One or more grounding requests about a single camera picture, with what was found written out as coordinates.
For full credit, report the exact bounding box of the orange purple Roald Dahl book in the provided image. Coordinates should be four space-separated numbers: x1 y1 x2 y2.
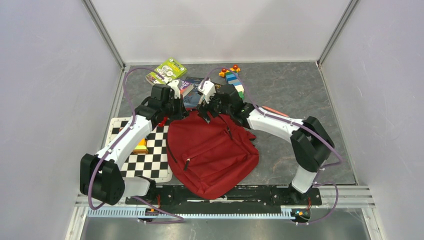
178 79 194 98

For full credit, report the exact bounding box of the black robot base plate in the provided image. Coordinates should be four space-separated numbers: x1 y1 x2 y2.
143 184 323 214

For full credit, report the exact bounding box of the green paperback book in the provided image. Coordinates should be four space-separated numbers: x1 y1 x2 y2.
145 58 187 85

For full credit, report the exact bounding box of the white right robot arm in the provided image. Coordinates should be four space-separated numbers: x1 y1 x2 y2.
197 81 335 204

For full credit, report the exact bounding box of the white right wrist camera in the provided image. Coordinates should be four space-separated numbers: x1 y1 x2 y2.
198 80 216 104

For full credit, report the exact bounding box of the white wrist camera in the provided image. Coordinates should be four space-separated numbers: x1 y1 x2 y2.
198 80 216 104
167 79 181 99

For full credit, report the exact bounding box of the red student backpack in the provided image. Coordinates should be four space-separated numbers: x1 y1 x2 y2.
166 111 259 200

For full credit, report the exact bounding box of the dark blue Nineteen Eighty-Four book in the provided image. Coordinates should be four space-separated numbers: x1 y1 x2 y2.
183 76 204 109

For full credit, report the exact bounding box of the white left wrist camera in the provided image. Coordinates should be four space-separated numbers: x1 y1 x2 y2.
167 79 181 99

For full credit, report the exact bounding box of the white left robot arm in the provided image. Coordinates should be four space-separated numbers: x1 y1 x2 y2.
80 80 189 210

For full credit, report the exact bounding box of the aluminium toothed rail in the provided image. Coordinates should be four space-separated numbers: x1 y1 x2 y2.
87 206 295 220

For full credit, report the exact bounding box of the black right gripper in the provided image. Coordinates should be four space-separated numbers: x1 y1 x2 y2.
195 89 232 124

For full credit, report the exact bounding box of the colourful toy block train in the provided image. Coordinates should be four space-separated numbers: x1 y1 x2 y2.
132 138 149 155

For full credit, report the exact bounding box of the orange crayon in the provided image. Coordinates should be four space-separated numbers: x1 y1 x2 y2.
262 106 290 118

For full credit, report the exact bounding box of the colourful toy block tower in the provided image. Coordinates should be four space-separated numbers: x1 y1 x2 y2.
219 64 245 99

